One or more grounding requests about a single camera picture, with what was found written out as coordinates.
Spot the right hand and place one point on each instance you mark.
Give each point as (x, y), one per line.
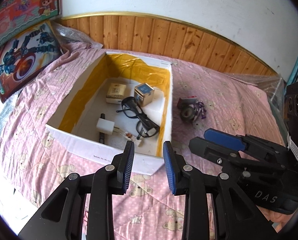
(279, 219)

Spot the black frame eyeglasses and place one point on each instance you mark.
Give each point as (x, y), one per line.
(145, 127)

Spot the staples box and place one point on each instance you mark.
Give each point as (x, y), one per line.
(186, 101)

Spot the black tape roll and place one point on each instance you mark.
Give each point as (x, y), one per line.
(188, 113)

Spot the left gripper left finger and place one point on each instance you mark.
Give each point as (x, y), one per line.
(61, 215)

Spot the beige small box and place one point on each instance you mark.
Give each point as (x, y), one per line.
(116, 93)

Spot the clear bubble wrap bag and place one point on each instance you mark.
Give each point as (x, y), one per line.
(71, 39)

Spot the white charger plug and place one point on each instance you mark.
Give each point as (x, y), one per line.
(106, 127)

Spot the pink girl toy box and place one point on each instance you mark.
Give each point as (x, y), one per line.
(18, 15)

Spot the gold cube box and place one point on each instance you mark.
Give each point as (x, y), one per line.
(143, 94)

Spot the pink bear pattern quilt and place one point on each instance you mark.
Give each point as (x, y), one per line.
(35, 163)

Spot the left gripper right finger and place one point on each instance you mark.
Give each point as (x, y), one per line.
(235, 215)

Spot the blue robot toy box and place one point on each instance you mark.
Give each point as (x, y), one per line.
(25, 55)

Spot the teal item on wall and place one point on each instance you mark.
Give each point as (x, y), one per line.
(294, 74)

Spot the bubble wrap at right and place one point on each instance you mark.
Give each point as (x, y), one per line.
(273, 86)

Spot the white cardboard box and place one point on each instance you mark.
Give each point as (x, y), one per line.
(73, 124)

